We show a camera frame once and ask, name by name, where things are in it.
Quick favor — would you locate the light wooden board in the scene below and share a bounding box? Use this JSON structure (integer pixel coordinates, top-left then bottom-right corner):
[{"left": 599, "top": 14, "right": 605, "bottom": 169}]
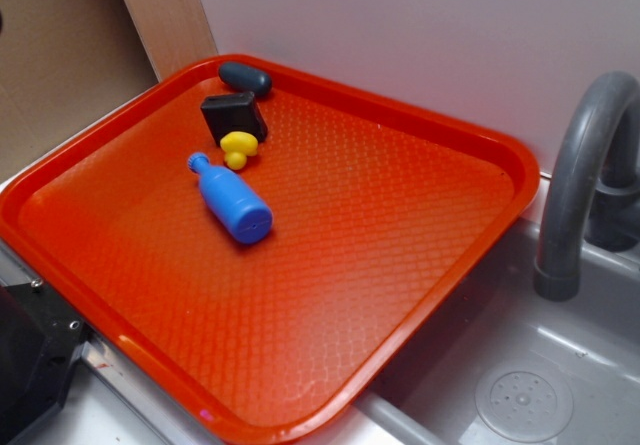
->
[{"left": 124, "top": 0, "right": 218, "bottom": 81}]

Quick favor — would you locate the red plastic tray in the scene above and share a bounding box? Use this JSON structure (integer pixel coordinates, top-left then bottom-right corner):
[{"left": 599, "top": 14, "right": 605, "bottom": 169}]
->
[{"left": 1, "top": 58, "right": 539, "bottom": 444}]

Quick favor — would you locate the black box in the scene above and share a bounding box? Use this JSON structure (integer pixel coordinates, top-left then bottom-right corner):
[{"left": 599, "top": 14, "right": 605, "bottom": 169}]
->
[{"left": 200, "top": 91, "right": 268, "bottom": 148}]

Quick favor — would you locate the blue plastic bottle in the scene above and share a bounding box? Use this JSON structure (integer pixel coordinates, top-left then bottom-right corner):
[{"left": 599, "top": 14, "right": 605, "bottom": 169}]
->
[{"left": 188, "top": 152, "right": 274, "bottom": 245}]

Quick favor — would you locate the yellow rubber duck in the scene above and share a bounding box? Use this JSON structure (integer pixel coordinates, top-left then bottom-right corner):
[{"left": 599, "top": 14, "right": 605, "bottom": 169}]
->
[{"left": 220, "top": 131, "right": 259, "bottom": 171}]

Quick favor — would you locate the grey plastic sink basin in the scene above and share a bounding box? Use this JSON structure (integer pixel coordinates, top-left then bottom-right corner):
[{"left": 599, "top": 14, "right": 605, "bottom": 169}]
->
[{"left": 357, "top": 220, "right": 639, "bottom": 444}]

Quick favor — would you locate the dark grey oval object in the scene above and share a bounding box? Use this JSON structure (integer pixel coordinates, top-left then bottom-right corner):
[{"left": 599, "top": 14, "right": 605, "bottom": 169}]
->
[{"left": 218, "top": 61, "right": 272, "bottom": 97}]

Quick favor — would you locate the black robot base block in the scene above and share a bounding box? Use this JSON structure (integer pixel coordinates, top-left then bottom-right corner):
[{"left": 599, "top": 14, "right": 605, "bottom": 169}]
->
[{"left": 1, "top": 283, "right": 88, "bottom": 444}]

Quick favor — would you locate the grey toy faucet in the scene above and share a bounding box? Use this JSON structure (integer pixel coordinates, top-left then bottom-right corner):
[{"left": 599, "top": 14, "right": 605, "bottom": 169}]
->
[{"left": 534, "top": 71, "right": 639, "bottom": 301}]

